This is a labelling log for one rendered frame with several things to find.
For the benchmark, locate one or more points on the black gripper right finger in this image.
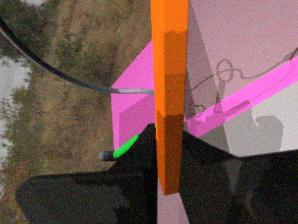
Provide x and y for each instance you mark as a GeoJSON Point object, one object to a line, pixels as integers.
{"type": "Point", "coordinates": [214, 183]}

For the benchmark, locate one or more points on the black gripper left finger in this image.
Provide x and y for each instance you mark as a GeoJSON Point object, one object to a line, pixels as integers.
{"type": "Point", "coordinates": [128, 191]}

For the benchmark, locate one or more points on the orange handle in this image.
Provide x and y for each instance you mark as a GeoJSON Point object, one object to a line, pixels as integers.
{"type": "Point", "coordinates": [170, 34]}

